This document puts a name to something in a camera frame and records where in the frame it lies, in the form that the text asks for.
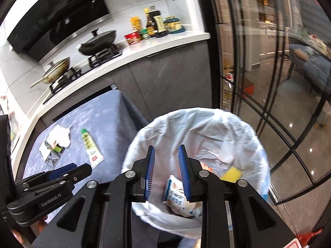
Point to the steel frying pan with lid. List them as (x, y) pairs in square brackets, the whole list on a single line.
[(55, 71)]

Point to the white tissue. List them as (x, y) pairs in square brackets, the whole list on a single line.
[(59, 136)]

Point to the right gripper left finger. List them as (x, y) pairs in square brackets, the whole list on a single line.
[(100, 215)]

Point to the black gas stove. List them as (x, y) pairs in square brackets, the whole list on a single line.
[(78, 71)]

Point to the trash bin with white liner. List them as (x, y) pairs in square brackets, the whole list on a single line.
[(218, 139)]

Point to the black wok with lid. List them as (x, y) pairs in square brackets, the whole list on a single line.
[(98, 42)]

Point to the small green spice jar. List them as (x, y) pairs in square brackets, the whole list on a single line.
[(145, 34)]

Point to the small green tube box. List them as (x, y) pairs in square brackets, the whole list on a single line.
[(58, 149)]

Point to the yellow seasoning packet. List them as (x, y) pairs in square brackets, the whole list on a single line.
[(136, 23)]

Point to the person's left hand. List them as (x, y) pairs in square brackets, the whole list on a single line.
[(26, 235)]

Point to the green wasabi tube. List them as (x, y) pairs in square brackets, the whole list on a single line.
[(93, 152)]

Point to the green carton box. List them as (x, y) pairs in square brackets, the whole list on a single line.
[(50, 157)]

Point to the dark soy sauce bottle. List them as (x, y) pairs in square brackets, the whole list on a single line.
[(157, 16)]

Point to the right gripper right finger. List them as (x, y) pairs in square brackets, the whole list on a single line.
[(231, 208)]

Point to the blue-grey table cloth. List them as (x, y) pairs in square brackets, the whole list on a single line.
[(98, 132)]

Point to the brown sauce bottle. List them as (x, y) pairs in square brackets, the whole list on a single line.
[(150, 24)]

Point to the cooking oil bottle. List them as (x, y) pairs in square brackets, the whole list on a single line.
[(227, 91)]

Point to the blue tray with jars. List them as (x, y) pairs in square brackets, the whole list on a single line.
[(173, 25)]

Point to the oatmeal snack packet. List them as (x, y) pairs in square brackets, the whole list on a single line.
[(175, 198)]

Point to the red instant noodle cup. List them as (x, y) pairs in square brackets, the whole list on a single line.
[(133, 37)]

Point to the yellow sponge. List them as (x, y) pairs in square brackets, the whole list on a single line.
[(232, 175)]

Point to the black range hood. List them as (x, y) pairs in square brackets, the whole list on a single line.
[(50, 22)]

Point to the orange wrapper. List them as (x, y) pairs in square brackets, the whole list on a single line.
[(206, 167)]

